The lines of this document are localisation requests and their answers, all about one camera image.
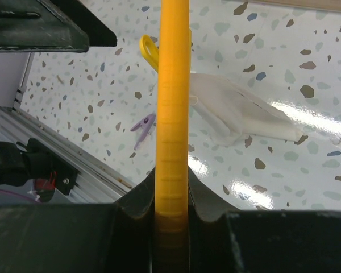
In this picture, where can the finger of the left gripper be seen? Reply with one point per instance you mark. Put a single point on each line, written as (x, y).
(51, 26)

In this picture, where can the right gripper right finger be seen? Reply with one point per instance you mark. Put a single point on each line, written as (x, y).
(226, 239)

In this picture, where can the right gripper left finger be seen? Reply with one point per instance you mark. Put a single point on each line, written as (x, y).
(69, 237)

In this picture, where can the orange plastic hanger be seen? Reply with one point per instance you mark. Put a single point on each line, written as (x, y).
(171, 178)

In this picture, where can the purple clothespin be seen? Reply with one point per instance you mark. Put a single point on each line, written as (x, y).
(145, 124)

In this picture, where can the white underwear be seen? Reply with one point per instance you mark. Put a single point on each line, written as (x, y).
(234, 113)

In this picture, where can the yellow clothespin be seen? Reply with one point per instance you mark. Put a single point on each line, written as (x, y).
(151, 54)

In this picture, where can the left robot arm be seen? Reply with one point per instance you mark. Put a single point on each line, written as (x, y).
(19, 166)

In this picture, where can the wooden hanging rack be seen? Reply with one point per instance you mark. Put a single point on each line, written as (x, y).
(328, 5)

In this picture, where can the aluminium mounting rail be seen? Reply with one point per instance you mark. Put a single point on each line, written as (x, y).
(95, 182)

